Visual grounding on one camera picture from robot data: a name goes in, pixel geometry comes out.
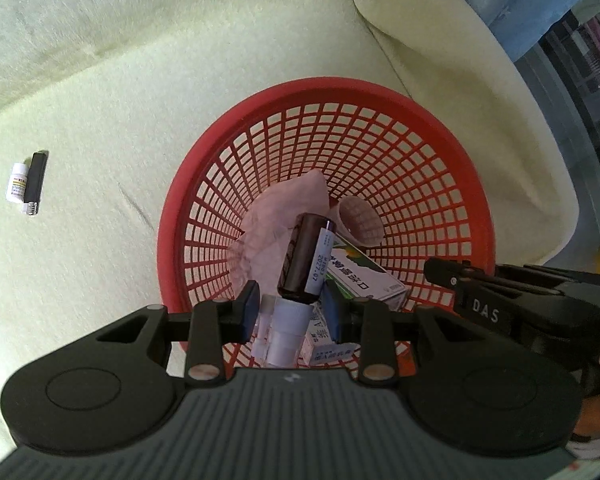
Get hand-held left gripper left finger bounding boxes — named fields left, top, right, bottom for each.
left=95, top=280, right=262, bottom=387

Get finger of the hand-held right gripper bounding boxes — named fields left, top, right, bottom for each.
left=424, top=256, right=518, bottom=335

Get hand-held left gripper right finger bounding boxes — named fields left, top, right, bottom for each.
left=320, top=280, right=481, bottom=386

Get brown bottle with white cap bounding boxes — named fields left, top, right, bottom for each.
left=266, top=212, right=337, bottom=367

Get red plastic mesh basket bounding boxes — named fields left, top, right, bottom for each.
left=156, top=78, right=496, bottom=368

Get white inhaler tube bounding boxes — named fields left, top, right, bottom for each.
left=252, top=295, right=276, bottom=358

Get white box with blue print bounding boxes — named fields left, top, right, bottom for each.
left=300, top=305, right=356, bottom=363

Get green and white medicine box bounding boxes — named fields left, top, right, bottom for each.
left=322, top=241, right=407, bottom=311

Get beige ribbed paper cup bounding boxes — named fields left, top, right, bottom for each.
left=336, top=196, right=384, bottom=247

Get clear plastic storage box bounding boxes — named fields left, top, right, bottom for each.
left=515, top=50, right=600, bottom=266

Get black lighter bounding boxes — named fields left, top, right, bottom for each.
left=22, top=151, right=49, bottom=217

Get pale yellow fleece blanket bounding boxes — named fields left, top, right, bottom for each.
left=0, top=0, right=581, bottom=466

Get small white medicine bottle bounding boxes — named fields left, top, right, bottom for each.
left=7, top=161, right=31, bottom=204

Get colourful clothes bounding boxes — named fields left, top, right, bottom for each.
left=540, top=0, right=600, bottom=131

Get blue star print cloth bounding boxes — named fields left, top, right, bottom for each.
left=442, top=0, right=600, bottom=63

